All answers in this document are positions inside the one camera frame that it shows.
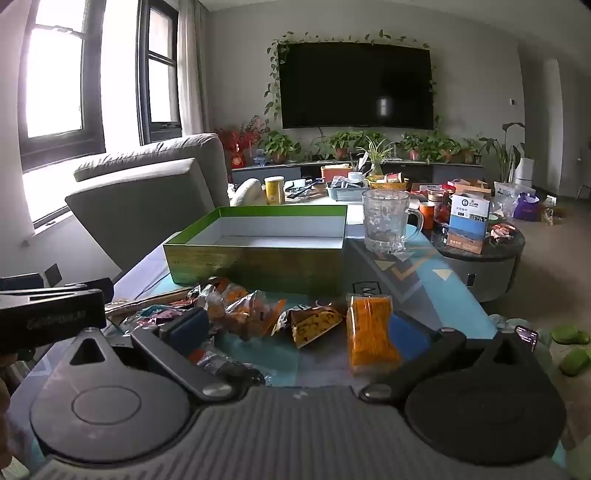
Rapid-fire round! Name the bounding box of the clear orange snack bag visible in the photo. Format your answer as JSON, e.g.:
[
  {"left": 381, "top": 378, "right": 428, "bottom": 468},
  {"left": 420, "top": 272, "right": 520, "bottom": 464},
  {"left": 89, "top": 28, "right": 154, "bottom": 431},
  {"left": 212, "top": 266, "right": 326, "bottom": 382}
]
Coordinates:
[{"left": 197, "top": 277, "right": 287, "bottom": 341}]

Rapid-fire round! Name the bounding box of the yellow brown snack packet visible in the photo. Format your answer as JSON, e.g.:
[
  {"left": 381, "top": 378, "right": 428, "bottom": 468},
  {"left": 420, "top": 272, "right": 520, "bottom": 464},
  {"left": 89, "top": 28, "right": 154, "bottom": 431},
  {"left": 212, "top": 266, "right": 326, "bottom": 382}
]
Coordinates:
[{"left": 270, "top": 305, "right": 345, "bottom": 349}]

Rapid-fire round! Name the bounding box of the spider plant in vase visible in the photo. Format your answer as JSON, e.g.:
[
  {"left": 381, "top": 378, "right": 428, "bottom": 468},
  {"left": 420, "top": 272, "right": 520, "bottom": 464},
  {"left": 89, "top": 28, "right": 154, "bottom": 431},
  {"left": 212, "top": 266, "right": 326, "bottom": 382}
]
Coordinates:
[{"left": 358, "top": 136, "right": 394, "bottom": 177}]

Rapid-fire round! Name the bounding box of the clear glass mug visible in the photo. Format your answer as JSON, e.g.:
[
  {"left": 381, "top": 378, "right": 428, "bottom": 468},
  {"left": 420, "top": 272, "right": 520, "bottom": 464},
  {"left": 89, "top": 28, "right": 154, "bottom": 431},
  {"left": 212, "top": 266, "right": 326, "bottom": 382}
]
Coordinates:
[{"left": 362, "top": 189, "right": 424, "bottom": 255}]

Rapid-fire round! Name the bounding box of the black wall television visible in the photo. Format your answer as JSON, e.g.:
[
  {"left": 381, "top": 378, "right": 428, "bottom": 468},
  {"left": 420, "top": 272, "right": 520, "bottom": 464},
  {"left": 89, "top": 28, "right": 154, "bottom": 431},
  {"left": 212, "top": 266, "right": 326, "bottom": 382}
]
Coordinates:
[{"left": 277, "top": 42, "right": 435, "bottom": 130}]

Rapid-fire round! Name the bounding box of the green slipper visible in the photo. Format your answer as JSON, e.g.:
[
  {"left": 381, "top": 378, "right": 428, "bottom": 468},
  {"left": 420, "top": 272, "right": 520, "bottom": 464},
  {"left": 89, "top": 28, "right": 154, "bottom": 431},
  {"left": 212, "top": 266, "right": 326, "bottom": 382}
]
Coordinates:
[{"left": 551, "top": 325, "right": 590, "bottom": 345}]

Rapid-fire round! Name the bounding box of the orange snack packet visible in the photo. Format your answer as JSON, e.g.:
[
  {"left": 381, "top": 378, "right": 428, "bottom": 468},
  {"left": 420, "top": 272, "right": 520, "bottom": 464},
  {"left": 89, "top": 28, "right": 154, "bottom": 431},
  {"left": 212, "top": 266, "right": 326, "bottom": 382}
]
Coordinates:
[{"left": 346, "top": 295, "right": 402, "bottom": 375}]

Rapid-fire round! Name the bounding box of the yellow woven basket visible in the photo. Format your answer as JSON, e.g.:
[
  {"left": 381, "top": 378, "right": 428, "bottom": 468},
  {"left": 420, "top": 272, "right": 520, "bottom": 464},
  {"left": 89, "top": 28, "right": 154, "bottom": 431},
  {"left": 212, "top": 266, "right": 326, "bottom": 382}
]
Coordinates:
[{"left": 367, "top": 175, "right": 408, "bottom": 191}]

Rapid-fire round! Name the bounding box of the patterned blue table mat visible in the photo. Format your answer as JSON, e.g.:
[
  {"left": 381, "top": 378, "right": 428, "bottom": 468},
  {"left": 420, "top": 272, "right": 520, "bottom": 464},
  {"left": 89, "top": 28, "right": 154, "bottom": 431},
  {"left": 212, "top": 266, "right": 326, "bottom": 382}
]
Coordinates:
[{"left": 8, "top": 225, "right": 569, "bottom": 476}]

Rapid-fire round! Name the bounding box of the purple bag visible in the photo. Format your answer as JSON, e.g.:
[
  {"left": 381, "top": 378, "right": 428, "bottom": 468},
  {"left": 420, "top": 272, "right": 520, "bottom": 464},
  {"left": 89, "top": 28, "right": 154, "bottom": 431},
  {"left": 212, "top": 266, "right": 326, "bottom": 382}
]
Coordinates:
[{"left": 513, "top": 192, "right": 541, "bottom": 222}]

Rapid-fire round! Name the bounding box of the red flower decoration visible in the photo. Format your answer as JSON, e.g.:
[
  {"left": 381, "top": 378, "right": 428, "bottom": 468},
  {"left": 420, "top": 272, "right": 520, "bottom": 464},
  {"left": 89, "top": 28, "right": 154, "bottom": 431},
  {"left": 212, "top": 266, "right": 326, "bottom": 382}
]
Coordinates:
[{"left": 215, "top": 115, "right": 270, "bottom": 169}]

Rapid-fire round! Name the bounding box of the green cardboard box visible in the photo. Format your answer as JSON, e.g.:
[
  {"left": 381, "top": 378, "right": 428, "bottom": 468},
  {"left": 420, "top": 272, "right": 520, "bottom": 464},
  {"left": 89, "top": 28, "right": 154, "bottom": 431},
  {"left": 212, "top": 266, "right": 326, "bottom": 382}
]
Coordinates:
[{"left": 163, "top": 204, "right": 348, "bottom": 296}]

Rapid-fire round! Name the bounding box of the blue white carton box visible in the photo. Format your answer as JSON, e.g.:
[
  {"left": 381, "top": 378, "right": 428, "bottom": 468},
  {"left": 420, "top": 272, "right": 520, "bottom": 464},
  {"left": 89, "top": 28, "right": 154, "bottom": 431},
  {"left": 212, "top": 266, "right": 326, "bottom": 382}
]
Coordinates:
[{"left": 448, "top": 193, "right": 490, "bottom": 255}]

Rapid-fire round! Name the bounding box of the dark round side table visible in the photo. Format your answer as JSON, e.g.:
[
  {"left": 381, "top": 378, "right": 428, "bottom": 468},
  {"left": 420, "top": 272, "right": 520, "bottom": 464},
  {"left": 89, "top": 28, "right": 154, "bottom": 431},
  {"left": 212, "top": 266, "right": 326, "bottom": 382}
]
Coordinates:
[{"left": 430, "top": 223, "right": 526, "bottom": 303}]

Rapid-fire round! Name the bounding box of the blue plastic basket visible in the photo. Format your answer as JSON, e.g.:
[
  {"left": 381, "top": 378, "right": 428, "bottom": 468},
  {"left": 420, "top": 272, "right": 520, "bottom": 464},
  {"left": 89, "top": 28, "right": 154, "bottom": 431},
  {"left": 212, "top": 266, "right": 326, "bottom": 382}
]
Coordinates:
[{"left": 327, "top": 181, "right": 369, "bottom": 202}]

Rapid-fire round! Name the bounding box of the grey armchair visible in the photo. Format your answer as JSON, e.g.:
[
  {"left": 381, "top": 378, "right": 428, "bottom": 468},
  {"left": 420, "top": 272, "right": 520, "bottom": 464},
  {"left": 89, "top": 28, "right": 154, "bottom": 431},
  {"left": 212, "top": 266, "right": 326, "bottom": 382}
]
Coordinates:
[{"left": 65, "top": 133, "right": 229, "bottom": 271}]

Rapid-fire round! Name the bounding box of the white round coffee table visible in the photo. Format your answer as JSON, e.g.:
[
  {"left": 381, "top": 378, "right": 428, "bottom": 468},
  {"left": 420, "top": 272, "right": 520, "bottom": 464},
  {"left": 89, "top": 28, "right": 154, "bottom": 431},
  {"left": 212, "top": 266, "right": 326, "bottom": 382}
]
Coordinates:
[{"left": 257, "top": 181, "right": 426, "bottom": 227}]

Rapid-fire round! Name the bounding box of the smartphone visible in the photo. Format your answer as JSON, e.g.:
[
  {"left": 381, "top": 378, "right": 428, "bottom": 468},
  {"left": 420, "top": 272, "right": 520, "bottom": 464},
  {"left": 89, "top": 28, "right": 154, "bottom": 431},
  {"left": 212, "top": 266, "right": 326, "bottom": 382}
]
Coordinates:
[{"left": 515, "top": 325, "right": 539, "bottom": 352}]

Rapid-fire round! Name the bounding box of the orange cup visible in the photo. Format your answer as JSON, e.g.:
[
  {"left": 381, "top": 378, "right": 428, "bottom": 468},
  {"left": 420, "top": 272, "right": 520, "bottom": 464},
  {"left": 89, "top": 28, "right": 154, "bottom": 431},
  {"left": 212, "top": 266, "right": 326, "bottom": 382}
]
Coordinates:
[{"left": 419, "top": 202, "right": 435, "bottom": 231}]

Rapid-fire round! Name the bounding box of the yellow canister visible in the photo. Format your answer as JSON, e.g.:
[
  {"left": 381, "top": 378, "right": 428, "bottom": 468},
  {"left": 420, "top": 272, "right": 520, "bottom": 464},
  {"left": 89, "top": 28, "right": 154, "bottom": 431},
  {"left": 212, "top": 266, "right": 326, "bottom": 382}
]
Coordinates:
[{"left": 264, "top": 176, "right": 284, "bottom": 205}]

